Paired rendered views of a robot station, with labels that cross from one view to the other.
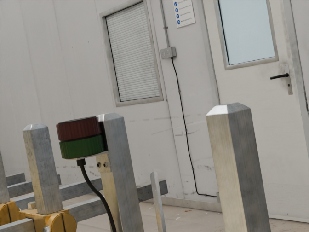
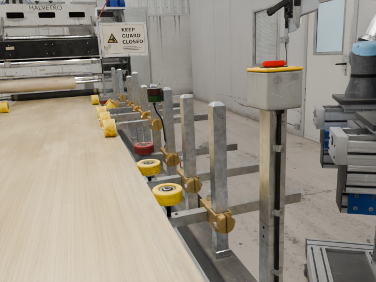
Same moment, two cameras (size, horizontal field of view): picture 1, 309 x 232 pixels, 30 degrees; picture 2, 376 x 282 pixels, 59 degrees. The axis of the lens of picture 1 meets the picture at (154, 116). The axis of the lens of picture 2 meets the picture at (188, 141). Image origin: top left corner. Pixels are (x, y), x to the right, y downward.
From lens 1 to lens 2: 0.58 m
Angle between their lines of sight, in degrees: 21
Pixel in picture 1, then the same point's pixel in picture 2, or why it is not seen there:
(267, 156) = not seen: hidden behind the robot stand
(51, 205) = (155, 116)
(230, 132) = (183, 104)
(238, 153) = (185, 111)
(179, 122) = not seen: hidden behind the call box
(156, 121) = not seen: hidden behind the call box
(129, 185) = (170, 114)
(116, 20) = (261, 15)
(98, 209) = (176, 121)
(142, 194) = (197, 117)
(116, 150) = (167, 101)
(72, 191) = (177, 111)
